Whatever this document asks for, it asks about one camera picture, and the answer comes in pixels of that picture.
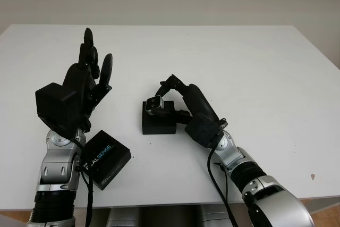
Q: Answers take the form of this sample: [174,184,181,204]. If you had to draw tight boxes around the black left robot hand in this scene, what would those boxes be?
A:
[63,28,114,133]

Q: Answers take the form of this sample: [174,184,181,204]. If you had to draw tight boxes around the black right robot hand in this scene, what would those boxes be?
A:
[152,74,223,132]

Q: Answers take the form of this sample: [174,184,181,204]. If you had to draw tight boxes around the small silver cube camera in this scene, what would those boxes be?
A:
[144,95,164,116]

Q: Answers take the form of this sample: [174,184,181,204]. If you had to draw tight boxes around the black RealSense box lid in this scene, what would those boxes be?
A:
[80,130,133,191]

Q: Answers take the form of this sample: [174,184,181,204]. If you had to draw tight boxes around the silver robot lower body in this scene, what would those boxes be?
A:
[91,204,245,227]

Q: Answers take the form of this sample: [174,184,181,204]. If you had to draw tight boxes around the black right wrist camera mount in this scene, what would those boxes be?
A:
[185,112,229,148]

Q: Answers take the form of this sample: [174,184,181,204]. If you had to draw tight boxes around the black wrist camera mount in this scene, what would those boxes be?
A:
[35,82,88,137]
[185,112,229,148]

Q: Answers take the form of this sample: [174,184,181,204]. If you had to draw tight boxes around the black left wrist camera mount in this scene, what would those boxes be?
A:
[35,82,88,137]

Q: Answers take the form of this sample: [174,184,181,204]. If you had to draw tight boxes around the black camera box base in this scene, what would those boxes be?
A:
[142,100,177,136]

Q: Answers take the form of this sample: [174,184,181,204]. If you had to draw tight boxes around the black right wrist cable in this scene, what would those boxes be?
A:
[207,144,240,227]

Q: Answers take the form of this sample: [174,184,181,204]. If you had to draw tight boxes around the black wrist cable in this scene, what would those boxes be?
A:
[207,144,240,227]
[70,138,95,227]

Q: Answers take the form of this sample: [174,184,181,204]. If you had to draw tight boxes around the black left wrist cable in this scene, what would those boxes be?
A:
[70,138,95,227]

